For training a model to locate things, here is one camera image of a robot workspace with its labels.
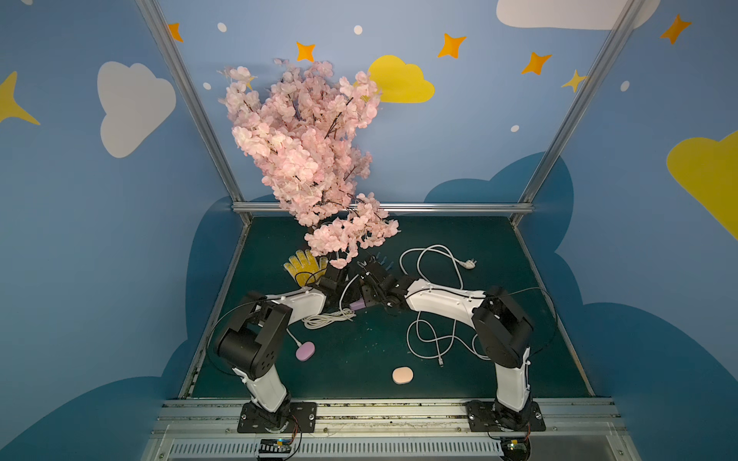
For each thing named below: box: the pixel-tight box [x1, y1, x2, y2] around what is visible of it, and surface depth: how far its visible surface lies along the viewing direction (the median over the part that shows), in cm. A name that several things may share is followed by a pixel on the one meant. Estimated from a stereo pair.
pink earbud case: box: [392, 365, 415, 386], surface depth 82 cm
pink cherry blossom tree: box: [218, 59, 399, 268], surface depth 73 cm
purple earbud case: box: [295, 340, 316, 362], surface depth 86 cm
